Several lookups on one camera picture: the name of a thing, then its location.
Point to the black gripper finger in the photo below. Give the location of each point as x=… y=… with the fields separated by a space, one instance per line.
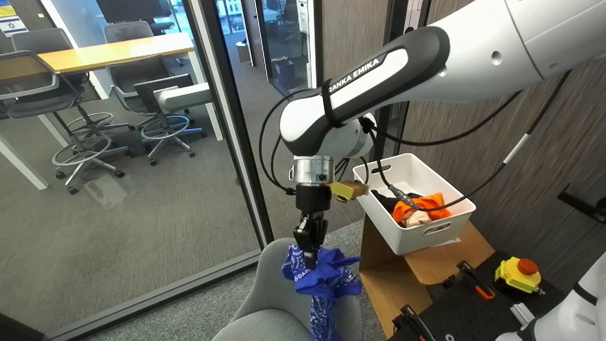
x=303 y=245
x=314 y=245

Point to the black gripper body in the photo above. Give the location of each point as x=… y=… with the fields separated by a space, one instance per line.
x=312 y=201

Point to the blue patterned cloth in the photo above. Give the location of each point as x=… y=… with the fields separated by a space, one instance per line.
x=324 y=284

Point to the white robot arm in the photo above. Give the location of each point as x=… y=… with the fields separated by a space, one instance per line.
x=483 y=49

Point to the grey chair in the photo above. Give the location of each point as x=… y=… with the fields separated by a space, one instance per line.
x=274 y=311

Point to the black cloth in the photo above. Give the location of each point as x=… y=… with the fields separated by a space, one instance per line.
x=390 y=203

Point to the cardboard box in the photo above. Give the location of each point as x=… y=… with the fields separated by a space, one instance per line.
x=394 y=281

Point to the white plastic storage box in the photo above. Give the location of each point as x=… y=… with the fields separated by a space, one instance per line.
x=396 y=176

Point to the orange cloth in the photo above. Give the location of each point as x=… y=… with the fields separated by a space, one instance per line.
x=420 y=210

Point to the black perforated robot table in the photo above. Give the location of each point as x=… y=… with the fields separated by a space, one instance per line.
x=458 y=313

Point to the grey office stool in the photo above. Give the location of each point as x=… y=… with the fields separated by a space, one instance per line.
x=140 y=78
x=28 y=85

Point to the yellow emergency stop button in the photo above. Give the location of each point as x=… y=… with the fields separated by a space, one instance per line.
x=519 y=273

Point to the wooden top high table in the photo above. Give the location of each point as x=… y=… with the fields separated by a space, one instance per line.
x=93 y=57

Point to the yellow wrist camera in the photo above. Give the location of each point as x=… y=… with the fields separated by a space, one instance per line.
x=346 y=190

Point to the orange handled tool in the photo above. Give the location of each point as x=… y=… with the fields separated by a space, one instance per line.
x=477 y=284

